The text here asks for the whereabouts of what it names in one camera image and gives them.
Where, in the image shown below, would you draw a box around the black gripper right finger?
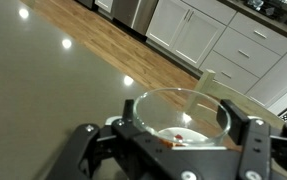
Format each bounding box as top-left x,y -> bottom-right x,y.
217,98 -> 287,180

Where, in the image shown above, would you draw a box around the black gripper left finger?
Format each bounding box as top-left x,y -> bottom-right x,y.
45,98 -> 144,180

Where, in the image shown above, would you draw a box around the red orange food pieces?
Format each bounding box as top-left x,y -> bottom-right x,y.
159,133 -> 186,149

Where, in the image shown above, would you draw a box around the pale wooden chair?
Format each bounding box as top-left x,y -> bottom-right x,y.
186,68 -> 286,131

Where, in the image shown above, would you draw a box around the dark kitchen countertop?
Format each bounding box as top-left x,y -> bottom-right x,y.
216,0 -> 287,46

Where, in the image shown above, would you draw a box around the white lower kitchen cabinets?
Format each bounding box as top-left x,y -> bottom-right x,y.
94,0 -> 287,116

